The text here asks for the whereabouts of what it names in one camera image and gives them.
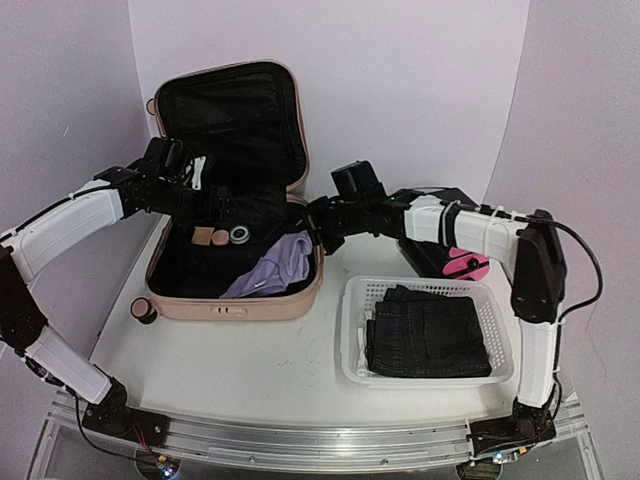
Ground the dark garment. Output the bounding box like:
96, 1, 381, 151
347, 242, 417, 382
366, 285, 492, 379

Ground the white printed t-shirt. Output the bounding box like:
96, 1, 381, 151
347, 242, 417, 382
352, 309, 374, 378

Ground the pink hard-shell suitcase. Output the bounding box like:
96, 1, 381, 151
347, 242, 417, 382
145, 61, 324, 322

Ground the white perforated plastic basket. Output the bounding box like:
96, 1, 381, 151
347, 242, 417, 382
340, 276, 514, 389

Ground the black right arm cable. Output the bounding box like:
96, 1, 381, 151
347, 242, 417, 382
529, 214, 604, 321

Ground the pink round compact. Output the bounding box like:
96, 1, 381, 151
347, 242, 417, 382
211, 229, 230, 246

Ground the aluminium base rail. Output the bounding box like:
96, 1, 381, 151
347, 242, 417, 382
44, 389, 586, 466

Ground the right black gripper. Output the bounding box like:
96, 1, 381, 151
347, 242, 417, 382
288, 195, 367, 256

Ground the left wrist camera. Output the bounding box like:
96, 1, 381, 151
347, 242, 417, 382
190, 155, 215, 191

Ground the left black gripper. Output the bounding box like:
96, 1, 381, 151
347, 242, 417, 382
145, 178, 240, 226

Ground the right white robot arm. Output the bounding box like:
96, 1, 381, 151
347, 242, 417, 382
305, 161, 567, 448

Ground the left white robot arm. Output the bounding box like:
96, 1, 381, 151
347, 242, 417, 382
1, 137, 224, 437

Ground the tan square compact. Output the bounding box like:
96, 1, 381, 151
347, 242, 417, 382
191, 227, 215, 246

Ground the purple garment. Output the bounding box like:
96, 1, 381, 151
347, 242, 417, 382
220, 231, 313, 299

